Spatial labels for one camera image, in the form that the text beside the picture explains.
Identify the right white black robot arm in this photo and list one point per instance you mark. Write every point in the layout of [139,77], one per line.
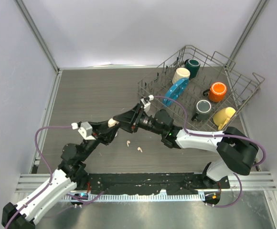
[237,153]

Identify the dark teal mug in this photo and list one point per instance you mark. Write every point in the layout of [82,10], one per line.
[192,65]

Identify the orange mug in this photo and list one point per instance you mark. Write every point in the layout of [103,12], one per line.
[216,92]

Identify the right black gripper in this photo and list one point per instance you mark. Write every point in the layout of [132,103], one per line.
[130,120]

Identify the grey green mug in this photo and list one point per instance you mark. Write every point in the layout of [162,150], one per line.
[202,110]

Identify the aluminium frame rail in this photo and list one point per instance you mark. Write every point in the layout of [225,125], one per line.
[27,183]

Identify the grey wire dish rack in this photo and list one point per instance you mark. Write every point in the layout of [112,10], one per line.
[214,67]

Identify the white slotted cable duct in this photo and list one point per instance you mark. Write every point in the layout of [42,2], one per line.
[160,197]

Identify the pink earbud charging case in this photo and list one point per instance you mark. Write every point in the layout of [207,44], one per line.
[112,122]

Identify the blue polka dot plate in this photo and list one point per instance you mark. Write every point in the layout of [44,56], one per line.
[175,91]

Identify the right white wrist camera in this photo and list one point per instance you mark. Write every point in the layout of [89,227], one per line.
[146,102]

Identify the black mounting base plate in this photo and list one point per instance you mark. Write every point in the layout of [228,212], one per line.
[148,183]

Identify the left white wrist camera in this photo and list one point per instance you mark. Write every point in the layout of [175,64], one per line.
[84,129]

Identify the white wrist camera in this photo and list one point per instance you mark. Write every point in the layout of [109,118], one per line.
[84,129]
[146,102]

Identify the yellow mug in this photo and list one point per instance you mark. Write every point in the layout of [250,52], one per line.
[222,117]

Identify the cream mug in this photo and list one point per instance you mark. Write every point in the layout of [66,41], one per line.
[180,73]

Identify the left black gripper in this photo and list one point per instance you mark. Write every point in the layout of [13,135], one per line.
[101,134]

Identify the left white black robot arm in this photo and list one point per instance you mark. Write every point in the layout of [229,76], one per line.
[69,175]

